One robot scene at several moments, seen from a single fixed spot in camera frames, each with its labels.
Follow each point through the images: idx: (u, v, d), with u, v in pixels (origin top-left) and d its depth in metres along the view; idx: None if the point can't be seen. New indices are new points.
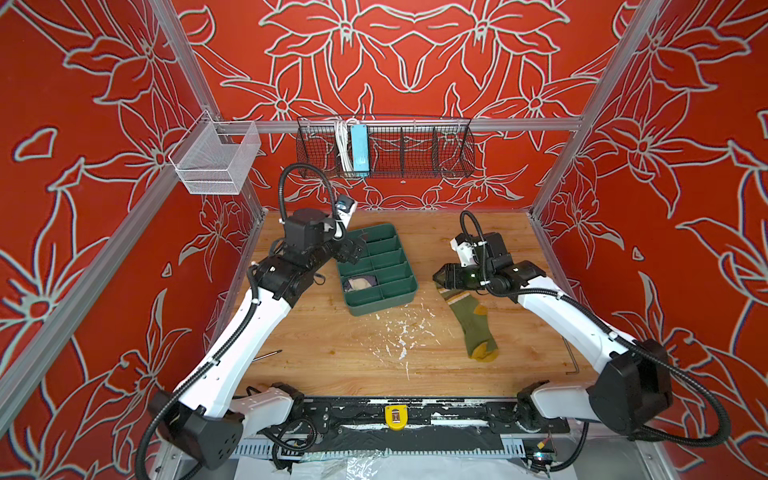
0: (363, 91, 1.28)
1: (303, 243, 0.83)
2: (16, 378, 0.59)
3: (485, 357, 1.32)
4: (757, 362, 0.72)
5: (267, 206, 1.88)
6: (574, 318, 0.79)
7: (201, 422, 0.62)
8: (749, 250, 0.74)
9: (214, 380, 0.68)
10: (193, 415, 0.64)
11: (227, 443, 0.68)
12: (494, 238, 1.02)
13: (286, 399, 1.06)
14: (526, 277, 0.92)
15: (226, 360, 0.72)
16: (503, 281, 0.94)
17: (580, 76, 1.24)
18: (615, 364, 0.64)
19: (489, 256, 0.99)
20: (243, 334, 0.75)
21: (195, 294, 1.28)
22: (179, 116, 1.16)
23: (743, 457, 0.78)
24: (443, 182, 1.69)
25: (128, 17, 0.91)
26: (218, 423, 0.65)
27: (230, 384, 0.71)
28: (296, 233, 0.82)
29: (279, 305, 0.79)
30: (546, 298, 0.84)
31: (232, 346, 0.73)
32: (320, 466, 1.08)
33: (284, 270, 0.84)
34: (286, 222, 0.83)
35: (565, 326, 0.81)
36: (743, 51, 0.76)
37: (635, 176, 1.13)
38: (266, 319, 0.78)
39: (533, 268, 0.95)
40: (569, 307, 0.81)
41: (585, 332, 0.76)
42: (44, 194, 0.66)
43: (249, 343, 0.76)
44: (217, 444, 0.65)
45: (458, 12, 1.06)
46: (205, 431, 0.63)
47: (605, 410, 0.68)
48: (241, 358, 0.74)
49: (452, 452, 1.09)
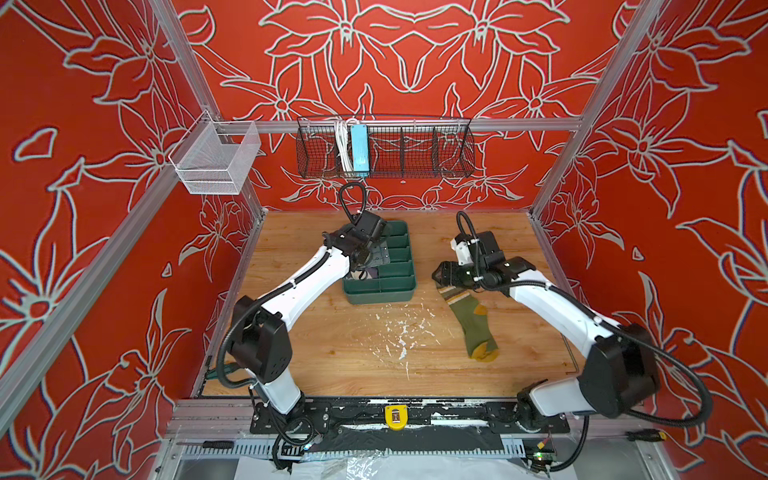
0: (363, 91, 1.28)
1: (371, 229, 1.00)
2: (17, 378, 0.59)
3: (485, 357, 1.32)
4: (757, 362, 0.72)
5: (267, 206, 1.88)
6: (561, 307, 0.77)
7: (278, 324, 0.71)
8: (749, 250, 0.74)
9: (291, 297, 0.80)
10: (271, 318, 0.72)
11: (279, 364, 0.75)
12: (487, 236, 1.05)
13: (298, 392, 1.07)
14: (516, 271, 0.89)
15: (301, 286, 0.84)
16: (495, 276, 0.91)
17: (580, 76, 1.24)
18: (600, 347, 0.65)
19: (482, 253, 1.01)
20: (316, 272, 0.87)
21: (195, 294, 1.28)
22: (179, 116, 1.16)
23: (743, 457, 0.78)
24: (443, 183, 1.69)
25: (128, 17, 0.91)
26: (287, 333, 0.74)
27: (301, 305, 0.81)
28: (370, 221, 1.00)
29: (344, 264, 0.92)
30: (534, 289, 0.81)
31: (309, 277, 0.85)
32: (320, 465, 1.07)
33: (350, 240, 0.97)
34: (363, 211, 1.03)
35: (553, 316, 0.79)
36: (743, 51, 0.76)
37: (635, 176, 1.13)
38: (336, 269, 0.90)
39: (524, 263, 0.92)
40: (555, 296, 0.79)
41: (572, 319, 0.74)
42: (45, 194, 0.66)
43: (318, 281, 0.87)
44: (279, 351, 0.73)
45: (458, 12, 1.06)
46: (278, 335, 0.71)
47: (596, 396, 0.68)
48: (312, 292, 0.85)
49: (452, 452, 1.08)
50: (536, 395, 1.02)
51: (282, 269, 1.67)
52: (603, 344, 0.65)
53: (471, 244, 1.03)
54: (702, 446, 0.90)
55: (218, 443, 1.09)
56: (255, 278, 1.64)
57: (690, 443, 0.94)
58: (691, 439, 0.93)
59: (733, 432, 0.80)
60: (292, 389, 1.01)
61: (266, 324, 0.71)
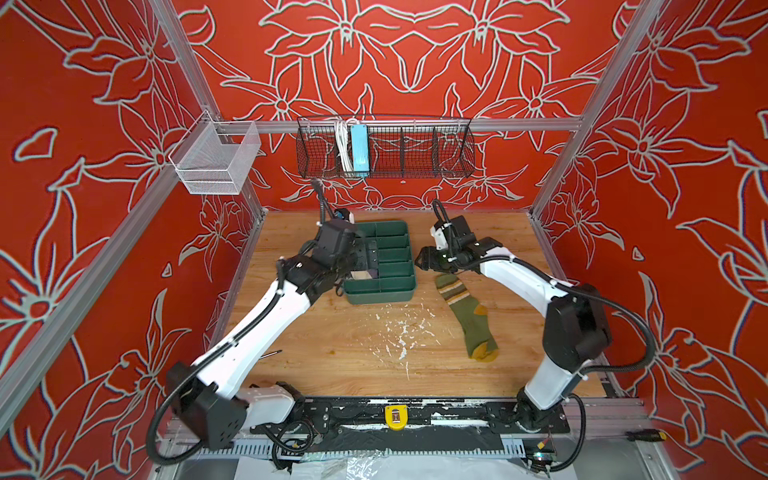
0: (363, 91, 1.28)
1: (335, 248, 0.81)
2: (17, 378, 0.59)
3: (485, 357, 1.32)
4: (758, 362, 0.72)
5: (267, 206, 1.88)
6: (523, 276, 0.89)
7: (212, 398, 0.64)
8: (749, 250, 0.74)
9: (230, 360, 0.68)
10: (206, 391, 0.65)
11: (230, 429, 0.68)
12: (459, 220, 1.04)
13: (287, 400, 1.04)
14: (485, 249, 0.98)
15: (245, 342, 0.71)
16: (466, 256, 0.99)
17: (580, 76, 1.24)
18: (555, 305, 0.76)
19: (454, 236, 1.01)
20: (265, 320, 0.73)
21: (195, 294, 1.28)
22: (179, 116, 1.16)
23: (743, 458, 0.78)
24: (443, 182, 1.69)
25: (128, 17, 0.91)
26: (228, 404, 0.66)
27: (245, 366, 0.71)
28: (332, 236, 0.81)
29: (301, 301, 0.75)
30: (500, 262, 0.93)
31: (252, 330, 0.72)
32: (320, 466, 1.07)
33: (309, 267, 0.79)
34: (324, 224, 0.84)
35: (518, 284, 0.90)
36: (743, 51, 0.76)
37: (635, 176, 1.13)
38: (289, 311, 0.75)
39: (492, 242, 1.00)
40: (519, 268, 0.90)
41: (532, 285, 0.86)
42: (45, 194, 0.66)
43: (267, 330, 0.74)
44: (221, 425, 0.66)
45: (458, 13, 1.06)
46: (215, 410, 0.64)
47: (556, 353, 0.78)
48: (260, 344, 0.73)
49: (452, 452, 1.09)
50: (530, 389, 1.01)
51: None
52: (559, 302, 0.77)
53: (443, 229, 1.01)
54: (703, 446, 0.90)
55: None
56: (255, 278, 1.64)
57: (690, 443, 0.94)
58: (691, 439, 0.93)
59: (733, 433, 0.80)
60: (282, 400, 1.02)
61: (201, 397, 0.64)
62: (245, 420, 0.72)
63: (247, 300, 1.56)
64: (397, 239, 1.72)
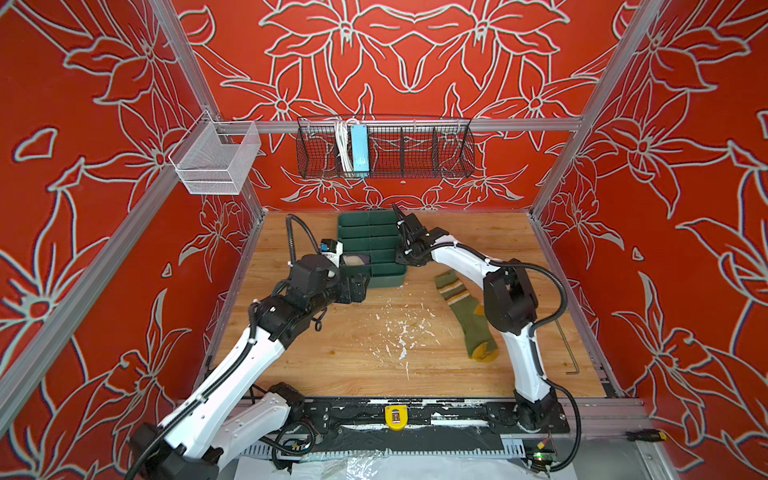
0: (363, 92, 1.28)
1: (307, 288, 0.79)
2: (17, 378, 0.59)
3: (485, 357, 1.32)
4: (757, 362, 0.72)
5: (267, 206, 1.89)
6: (465, 257, 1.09)
7: (179, 463, 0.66)
8: (749, 250, 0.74)
9: (199, 418, 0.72)
10: (173, 455, 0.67)
11: None
12: (412, 217, 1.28)
13: (281, 407, 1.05)
14: (434, 238, 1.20)
15: (214, 398, 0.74)
16: (420, 245, 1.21)
17: (580, 76, 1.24)
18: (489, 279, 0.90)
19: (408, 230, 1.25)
20: (235, 373, 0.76)
21: (195, 294, 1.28)
22: (179, 116, 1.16)
23: (743, 458, 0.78)
24: (443, 182, 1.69)
25: (128, 17, 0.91)
26: (195, 466, 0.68)
27: (215, 421, 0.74)
28: (303, 276, 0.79)
29: (272, 348, 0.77)
30: (448, 250, 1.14)
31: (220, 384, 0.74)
32: (320, 466, 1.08)
33: (283, 311, 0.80)
34: (295, 263, 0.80)
35: (461, 265, 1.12)
36: (744, 51, 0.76)
37: (635, 176, 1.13)
38: (260, 360, 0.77)
39: (441, 231, 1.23)
40: (462, 251, 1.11)
41: (473, 265, 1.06)
42: (45, 194, 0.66)
43: (238, 381, 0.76)
44: None
45: (458, 13, 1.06)
46: (182, 473, 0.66)
47: (494, 318, 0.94)
48: (229, 397, 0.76)
49: (452, 452, 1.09)
50: (519, 385, 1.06)
51: (282, 269, 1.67)
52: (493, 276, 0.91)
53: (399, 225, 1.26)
54: (703, 446, 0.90)
55: None
56: (255, 278, 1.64)
57: (690, 443, 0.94)
58: (691, 439, 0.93)
59: (734, 433, 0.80)
60: (265, 422, 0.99)
61: (167, 462, 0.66)
62: (215, 472, 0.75)
63: (247, 300, 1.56)
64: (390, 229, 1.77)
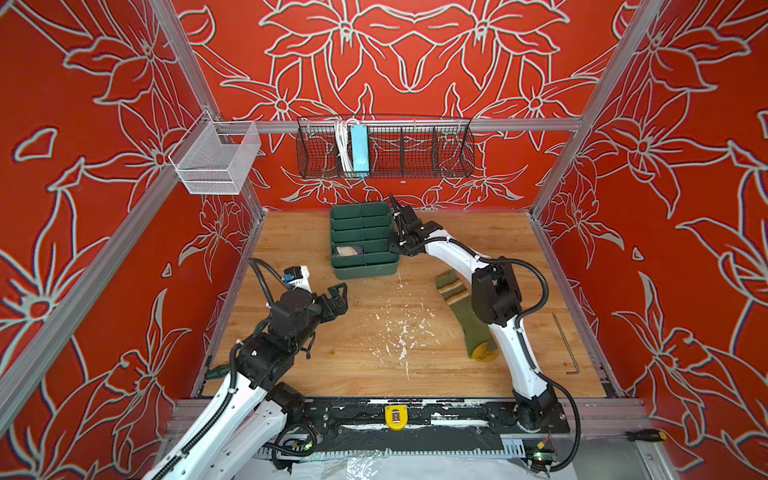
0: (363, 92, 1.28)
1: (287, 331, 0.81)
2: (17, 377, 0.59)
3: (485, 357, 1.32)
4: (757, 362, 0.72)
5: (267, 206, 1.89)
6: (456, 253, 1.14)
7: None
8: (749, 250, 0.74)
9: (179, 474, 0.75)
10: None
11: None
12: (408, 209, 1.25)
13: (276, 418, 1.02)
14: (429, 232, 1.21)
15: (194, 451, 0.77)
16: (414, 238, 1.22)
17: (580, 76, 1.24)
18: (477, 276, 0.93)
19: (404, 221, 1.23)
20: (216, 424, 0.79)
21: (195, 294, 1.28)
22: (179, 116, 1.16)
23: (743, 458, 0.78)
24: (443, 182, 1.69)
25: (128, 17, 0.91)
26: None
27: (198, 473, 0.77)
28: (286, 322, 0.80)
29: (252, 395, 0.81)
30: (441, 244, 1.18)
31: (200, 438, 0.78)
32: (320, 466, 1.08)
33: (266, 356, 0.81)
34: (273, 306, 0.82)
35: (453, 260, 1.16)
36: (744, 51, 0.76)
37: (635, 176, 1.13)
38: (240, 408, 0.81)
39: (435, 225, 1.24)
40: (455, 247, 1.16)
41: (463, 260, 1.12)
42: (45, 194, 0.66)
43: (217, 434, 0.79)
44: None
45: (458, 13, 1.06)
46: None
47: (479, 309, 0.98)
48: (210, 449, 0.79)
49: (452, 452, 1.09)
50: (515, 383, 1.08)
51: (282, 269, 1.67)
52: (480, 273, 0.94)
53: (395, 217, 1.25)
54: (702, 446, 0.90)
55: None
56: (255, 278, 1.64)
57: (690, 444, 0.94)
58: (691, 439, 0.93)
59: (734, 433, 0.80)
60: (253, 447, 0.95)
61: None
62: None
63: (247, 300, 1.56)
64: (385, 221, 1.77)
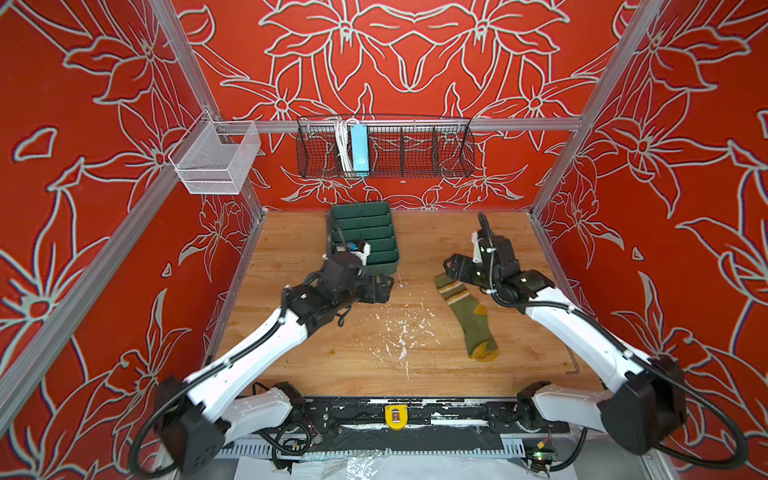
0: (363, 91, 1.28)
1: (337, 282, 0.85)
2: (18, 377, 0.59)
3: (485, 357, 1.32)
4: (757, 362, 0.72)
5: (267, 206, 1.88)
6: (585, 334, 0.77)
7: (198, 420, 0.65)
8: (749, 250, 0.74)
9: (222, 382, 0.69)
10: (191, 411, 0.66)
11: (205, 454, 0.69)
12: (503, 244, 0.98)
13: (283, 406, 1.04)
14: (534, 288, 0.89)
15: (238, 365, 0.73)
16: (511, 291, 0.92)
17: (580, 76, 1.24)
18: (631, 386, 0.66)
19: (497, 264, 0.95)
20: (261, 347, 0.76)
21: (195, 294, 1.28)
22: (179, 116, 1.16)
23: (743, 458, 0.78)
24: (443, 182, 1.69)
25: (128, 17, 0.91)
26: (209, 429, 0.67)
27: (234, 389, 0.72)
28: (337, 269, 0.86)
29: (298, 332, 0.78)
30: (556, 311, 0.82)
31: (248, 353, 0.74)
32: (320, 465, 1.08)
33: (312, 300, 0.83)
34: (329, 259, 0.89)
35: (575, 340, 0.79)
36: (743, 51, 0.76)
37: (635, 176, 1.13)
38: (286, 340, 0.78)
39: (541, 278, 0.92)
40: (580, 322, 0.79)
41: (596, 348, 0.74)
42: (45, 194, 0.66)
43: (258, 358, 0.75)
44: (199, 448, 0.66)
45: (458, 12, 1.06)
46: (197, 430, 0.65)
47: (617, 423, 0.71)
48: (251, 369, 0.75)
49: (452, 452, 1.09)
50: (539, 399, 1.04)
51: (282, 269, 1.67)
52: (635, 382, 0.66)
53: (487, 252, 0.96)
54: (702, 446, 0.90)
55: None
56: (255, 278, 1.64)
57: (690, 443, 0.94)
58: (691, 439, 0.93)
59: None
60: (269, 413, 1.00)
61: (185, 417, 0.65)
62: (219, 446, 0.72)
63: (247, 300, 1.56)
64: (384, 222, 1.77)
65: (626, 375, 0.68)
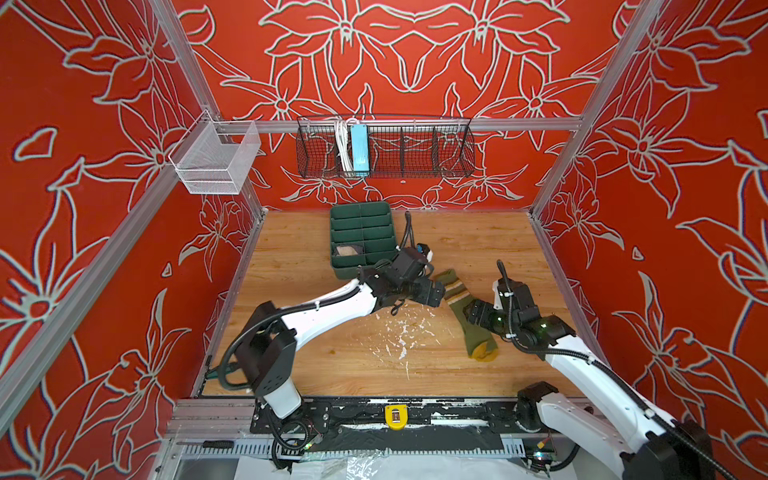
0: (363, 91, 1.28)
1: (405, 271, 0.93)
2: (18, 377, 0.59)
3: (485, 357, 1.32)
4: (757, 362, 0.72)
5: (267, 206, 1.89)
6: (606, 387, 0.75)
7: (290, 342, 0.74)
8: (749, 250, 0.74)
9: (310, 319, 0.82)
10: (285, 335, 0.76)
11: (272, 383, 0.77)
12: (522, 288, 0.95)
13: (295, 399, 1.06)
14: (554, 335, 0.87)
15: (322, 312, 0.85)
16: (530, 337, 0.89)
17: (580, 76, 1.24)
18: (651, 447, 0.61)
19: (516, 308, 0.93)
20: (340, 303, 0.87)
21: (195, 294, 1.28)
22: (179, 116, 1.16)
23: (743, 457, 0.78)
24: (443, 182, 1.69)
25: (128, 17, 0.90)
26: (290, 358, 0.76)
27: (315, 329, 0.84)
28: (407, 261, 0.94)
29: (367, 305, 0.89)
30: (575, 361, 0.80)
31: (333, 305, 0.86)
32: (320, 466, 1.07)
33: (381, 284, 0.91)
34: (402, 250, 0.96)
35: (595, 393, 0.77)
36: (744, 50, 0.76)
37: (635, 176, 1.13)
38: (359, 307, 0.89)
39: (562, 326, 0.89)
40: (600, 374, 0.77)
41: (618, 404, 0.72)
42: (45, 194, 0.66)
43: (337, 313, 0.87)
44: (278, 371, 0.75)
45: (458, 12, 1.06)
46: (286, 352, 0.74)
47: None
48: (328, 321, 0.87)
49: (452, 452, 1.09)
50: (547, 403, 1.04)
51: (282, 269, 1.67)
52: (655, 443, 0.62)
53: (504, 297, 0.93)
54: None
55: (218, 443, 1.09)
56: (255, 278, 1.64)
57: None
58: None
59: (733, 432, 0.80)
60: (292, 395, 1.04)
61: (280, 339, 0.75)
62: (284, 380, 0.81)
63: (247, 300, 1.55)
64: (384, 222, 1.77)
65: (648, 436, 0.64)
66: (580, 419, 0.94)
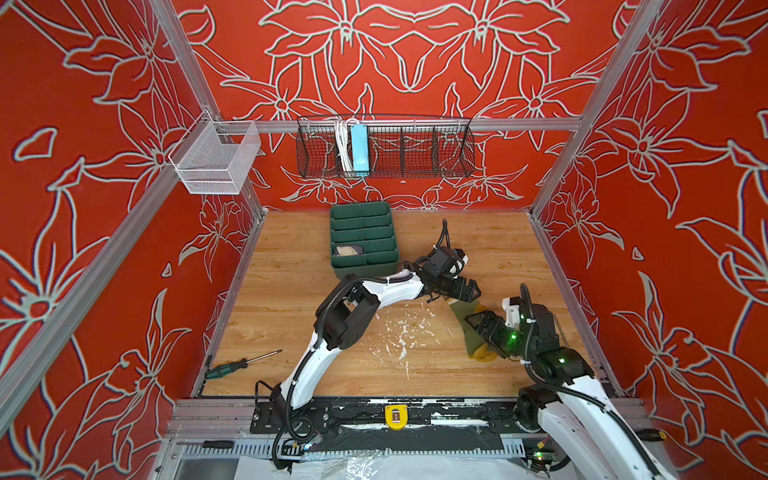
0: (363, 91, 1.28)
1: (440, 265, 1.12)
2: (18, 376, 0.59)
3: (485, 357, 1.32)
4: (756, 362, 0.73)
5: (267, 206, 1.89)
6: (617, 440, 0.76)
7: (372, 304, 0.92)
8: (749, 250, 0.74)
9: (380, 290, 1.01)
10: (369, 297, 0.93)
11: (349, 337, 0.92)
12: (545, 317, 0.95)
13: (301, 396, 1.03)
14: (570, 372, 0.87)
15: (388, 289, 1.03)
16: (545, 368, 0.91)
17: (580, 76, 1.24)
18: None
19: (535, 336, 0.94)
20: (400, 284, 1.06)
21: (195, 294, 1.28)
22: (179, 116, 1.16)
23: (743, 457, 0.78)
24: (443, 182, 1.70)
25: (128, 17, 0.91)
26: (369, 316, 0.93)
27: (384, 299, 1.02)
28: (442, 257, 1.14)
29: (416, 288, 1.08)
30: (588, 406, 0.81)
31: (397, 284, 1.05)
32: (320, 466, 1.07)
33: (422, 277, 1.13)
34: (438, 247, 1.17)
35: (603, 442, 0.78)
36: (743, 51, 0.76)
37: (635, 176, 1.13)
38: (411, 288, 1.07)
39: (579, 362, 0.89)
40: (612, 425, 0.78)
41: (626, 460, 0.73)
42: (45, 194, 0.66)
43: (399, 291, 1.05)
44: (358, 326, 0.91)
45: (458, 13, 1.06)
46: (369, 311, 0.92)
47: None
48: (390, 297, 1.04)
49: (452, 452, 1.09)
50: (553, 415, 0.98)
51: (282, 269, 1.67)
52: None
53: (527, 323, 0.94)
54: (702, 446, 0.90)
55: (218, 443, 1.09)
56: (254, 278, 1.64)
57: (690, 443, 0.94)
58: (691, 439, 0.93)
59: (734, 432, 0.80)
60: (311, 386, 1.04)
61: (366, 299, 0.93)
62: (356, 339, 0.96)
63: (247, 300, 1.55)
64: (384, 222, 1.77)
65: None
66: (583, 444, 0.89)
